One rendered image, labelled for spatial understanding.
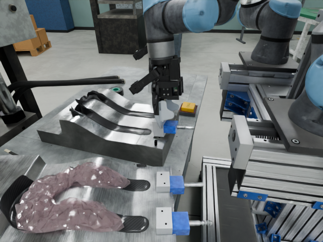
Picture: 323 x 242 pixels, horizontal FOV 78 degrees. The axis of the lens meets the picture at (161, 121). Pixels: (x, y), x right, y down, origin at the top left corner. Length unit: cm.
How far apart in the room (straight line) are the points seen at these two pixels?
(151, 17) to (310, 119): 44
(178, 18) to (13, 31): 96
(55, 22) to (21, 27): 644
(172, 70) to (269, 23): 52
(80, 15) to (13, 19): 666
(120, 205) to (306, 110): 49
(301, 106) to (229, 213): 90
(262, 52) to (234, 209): 89
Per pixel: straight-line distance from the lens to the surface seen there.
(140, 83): 61
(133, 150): 68
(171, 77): 58
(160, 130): 64
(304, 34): 436
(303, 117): 56
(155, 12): 55
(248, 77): 99
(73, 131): 76
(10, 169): 68
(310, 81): 38
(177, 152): 75
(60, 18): 763
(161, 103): 59
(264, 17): 100
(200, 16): 47
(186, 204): 157
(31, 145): 92
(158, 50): 55
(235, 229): 130
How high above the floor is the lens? 132
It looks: 35 degrees down
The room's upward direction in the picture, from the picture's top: straight up
